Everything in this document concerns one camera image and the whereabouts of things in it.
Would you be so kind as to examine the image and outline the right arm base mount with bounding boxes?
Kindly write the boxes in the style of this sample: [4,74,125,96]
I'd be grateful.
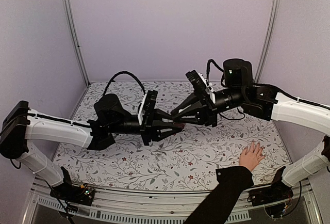
[247,166,293,206]

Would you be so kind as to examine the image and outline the right aluminium frame post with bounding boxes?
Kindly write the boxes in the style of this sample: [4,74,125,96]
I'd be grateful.
[254,0,281,83]

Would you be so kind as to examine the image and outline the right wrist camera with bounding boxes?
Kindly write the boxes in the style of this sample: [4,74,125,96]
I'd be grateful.
[197,72,216,104]

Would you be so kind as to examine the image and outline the person's bare hand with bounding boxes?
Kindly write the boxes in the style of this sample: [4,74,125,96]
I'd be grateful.
[239,141,265,172]

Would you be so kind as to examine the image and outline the red nail polish bottle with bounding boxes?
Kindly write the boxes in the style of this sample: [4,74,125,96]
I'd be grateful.
[173,122,185,129]

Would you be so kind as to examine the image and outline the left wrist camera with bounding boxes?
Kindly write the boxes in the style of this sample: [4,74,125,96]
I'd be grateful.
[137,93,149,126]

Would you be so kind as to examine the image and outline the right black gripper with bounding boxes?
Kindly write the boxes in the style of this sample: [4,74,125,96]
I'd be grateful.
[171,87,245,127]

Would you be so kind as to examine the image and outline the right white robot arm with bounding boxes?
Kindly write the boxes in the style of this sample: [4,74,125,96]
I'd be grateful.
[171,58,329,201]

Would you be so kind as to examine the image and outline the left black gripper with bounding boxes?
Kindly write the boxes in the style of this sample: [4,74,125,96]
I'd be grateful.
[108,108,184,147]

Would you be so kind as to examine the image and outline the black sleeved forearm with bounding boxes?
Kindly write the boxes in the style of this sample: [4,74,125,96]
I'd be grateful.
[185,166,254,223]

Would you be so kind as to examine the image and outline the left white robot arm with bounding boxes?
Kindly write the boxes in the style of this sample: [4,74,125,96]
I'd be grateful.
[1,90,184,200]

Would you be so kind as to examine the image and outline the front aluminium rail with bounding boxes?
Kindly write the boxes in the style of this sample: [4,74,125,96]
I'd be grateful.
[22,180,324,223]

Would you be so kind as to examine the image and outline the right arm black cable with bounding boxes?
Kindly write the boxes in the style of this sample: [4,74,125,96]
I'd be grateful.
[205,58,224,80]

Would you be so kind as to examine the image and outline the left aluminium frame post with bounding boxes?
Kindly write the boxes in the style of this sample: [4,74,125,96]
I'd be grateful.
[62,0,90,86]

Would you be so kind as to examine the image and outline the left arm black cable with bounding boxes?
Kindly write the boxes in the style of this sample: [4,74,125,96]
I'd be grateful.
[105,71,146,97]

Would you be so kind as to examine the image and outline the floral patterned table mat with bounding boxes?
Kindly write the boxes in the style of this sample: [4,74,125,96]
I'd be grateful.
[51,81,292,193]

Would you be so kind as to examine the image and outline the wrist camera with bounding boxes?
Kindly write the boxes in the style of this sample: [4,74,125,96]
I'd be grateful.
[197,72,216,104]
[137,93,149,126]

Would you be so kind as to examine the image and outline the aluminium frame post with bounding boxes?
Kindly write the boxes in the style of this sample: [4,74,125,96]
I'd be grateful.
[62,0,90,86]
[254,0,281,83]

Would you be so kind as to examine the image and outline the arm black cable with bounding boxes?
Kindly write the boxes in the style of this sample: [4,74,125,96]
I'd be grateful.
[205,58,224,80]
[105,71,146,97]

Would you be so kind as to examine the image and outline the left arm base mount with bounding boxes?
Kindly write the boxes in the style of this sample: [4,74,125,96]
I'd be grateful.
[50,167,95,206]

